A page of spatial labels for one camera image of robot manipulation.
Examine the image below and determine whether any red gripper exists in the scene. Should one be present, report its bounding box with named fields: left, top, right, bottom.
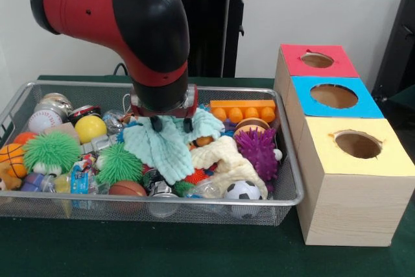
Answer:
left=130, top=84, right=199, bottom=133

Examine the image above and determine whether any mint green cloth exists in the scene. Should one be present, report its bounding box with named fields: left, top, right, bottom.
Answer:
left=123, top=108, right=225, bottom=184

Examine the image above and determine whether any short orange toy brick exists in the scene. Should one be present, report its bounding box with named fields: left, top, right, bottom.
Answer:
left=194, top=136, right=215, bottom=147

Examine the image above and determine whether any silver mesh bin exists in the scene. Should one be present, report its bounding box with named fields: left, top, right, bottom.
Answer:
left=0, top=79, right=305, bottom=228

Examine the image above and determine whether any wooden box with three holes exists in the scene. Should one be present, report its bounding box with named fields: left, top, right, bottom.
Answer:
left=274, top=43, right=415, bottom=247

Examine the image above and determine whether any green spiky ball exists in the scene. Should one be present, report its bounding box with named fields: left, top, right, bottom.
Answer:
left=95, top=143, right=143, bottom=184

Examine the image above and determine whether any cream yellow cloth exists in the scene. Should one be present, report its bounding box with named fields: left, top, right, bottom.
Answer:
left=189, top=136, right=268, bottom=200

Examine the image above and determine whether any long orange toy brick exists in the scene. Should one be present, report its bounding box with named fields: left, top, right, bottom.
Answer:
left=209, top=99, right=277, bottom=124

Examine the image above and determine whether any yellow ball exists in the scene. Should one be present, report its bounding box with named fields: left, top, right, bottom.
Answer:
left=74, top=115, right=108, bottom=144

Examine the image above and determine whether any purple spiky toy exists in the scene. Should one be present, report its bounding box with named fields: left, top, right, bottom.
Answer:
left=233, top=126, right=283, bottom=183

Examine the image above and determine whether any small soccer ball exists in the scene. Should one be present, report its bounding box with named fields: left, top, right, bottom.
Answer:
left=224, top=180, right=263, bottom=200

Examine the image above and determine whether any green spiky toy with eyes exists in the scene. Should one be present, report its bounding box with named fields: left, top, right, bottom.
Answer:
left=22, top=131, right=82, bottom=176

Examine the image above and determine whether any white baseball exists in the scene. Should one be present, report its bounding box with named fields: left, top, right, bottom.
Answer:
left=28, top=110, right=63, bottom=134

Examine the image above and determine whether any small orange basketball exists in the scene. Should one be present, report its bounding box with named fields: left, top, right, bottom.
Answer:
left=0, top=143, right=27, bottom=179

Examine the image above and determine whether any black upright panel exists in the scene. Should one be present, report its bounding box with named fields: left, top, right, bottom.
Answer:
left=371, top=0, right=415, bottom=98

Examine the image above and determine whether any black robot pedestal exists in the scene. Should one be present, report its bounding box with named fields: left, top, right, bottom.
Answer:
left=125, top=0, right=260, bottom=78

